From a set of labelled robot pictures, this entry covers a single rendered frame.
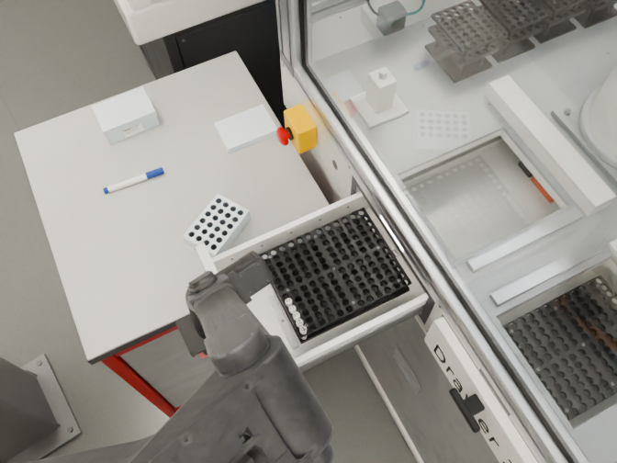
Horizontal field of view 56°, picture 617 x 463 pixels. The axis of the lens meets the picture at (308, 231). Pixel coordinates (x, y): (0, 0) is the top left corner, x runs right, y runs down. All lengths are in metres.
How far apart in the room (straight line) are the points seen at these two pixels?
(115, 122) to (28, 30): 1.67
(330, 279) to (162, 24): 0.82
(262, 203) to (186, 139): 0.26
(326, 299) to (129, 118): 0.66
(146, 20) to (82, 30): 1.42
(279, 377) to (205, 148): 1.04
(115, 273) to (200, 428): 0.93
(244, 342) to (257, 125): 1.04
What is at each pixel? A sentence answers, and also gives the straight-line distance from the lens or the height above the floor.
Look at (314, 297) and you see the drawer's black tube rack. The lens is 1.03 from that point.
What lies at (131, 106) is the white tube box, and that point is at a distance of 1.44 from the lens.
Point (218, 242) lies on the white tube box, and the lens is 1.21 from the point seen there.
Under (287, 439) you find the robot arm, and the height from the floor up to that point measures 1.46.
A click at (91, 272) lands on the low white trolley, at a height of 0.76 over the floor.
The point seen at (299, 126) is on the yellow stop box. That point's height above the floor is 0.91.
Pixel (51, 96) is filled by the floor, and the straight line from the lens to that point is 2.72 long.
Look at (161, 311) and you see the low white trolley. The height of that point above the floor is 0.76.
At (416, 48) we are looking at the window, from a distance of 0.77.
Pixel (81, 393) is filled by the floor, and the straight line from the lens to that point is 2.05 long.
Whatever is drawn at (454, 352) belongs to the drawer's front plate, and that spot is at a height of 0.93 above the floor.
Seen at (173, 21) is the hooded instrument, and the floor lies 0.84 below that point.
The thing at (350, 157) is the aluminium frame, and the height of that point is 0.98.
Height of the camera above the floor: 1.86
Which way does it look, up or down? 62 degrees down
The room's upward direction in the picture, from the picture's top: 2 degrees counter-clockwise
